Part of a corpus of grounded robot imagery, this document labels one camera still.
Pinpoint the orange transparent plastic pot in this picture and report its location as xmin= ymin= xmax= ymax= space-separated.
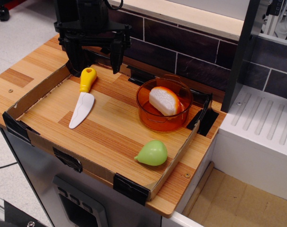
xmin=136 ymin=75 xmax=193 ymax=131

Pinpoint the yellow white toy knife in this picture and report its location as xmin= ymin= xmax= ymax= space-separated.
xmin=69 ymin=67 xmax=97 ymax=129

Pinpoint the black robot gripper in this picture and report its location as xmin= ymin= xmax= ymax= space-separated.
xmin=54 ymin=0 xmax=131 ymax=76

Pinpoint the grey oven control panel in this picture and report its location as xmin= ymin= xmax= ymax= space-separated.
xmin=53 ymin=176 xmax=108 ymax=227

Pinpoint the black vertical post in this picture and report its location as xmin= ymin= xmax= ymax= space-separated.
xmin=221 ymin=0 xmax=260 ymax=113

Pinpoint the white orange toy sushi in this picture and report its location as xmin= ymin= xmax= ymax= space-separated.
xmin=149 ymin=86 xmax=182 ymax=116

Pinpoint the green toy pear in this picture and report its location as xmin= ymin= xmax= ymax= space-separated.
xmin=134 ymin=140 xmax=168 ymax=166

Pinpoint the white sink drainboard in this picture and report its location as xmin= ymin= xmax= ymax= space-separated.
xmin=212 ymin=86 xmax=287 ymax=200

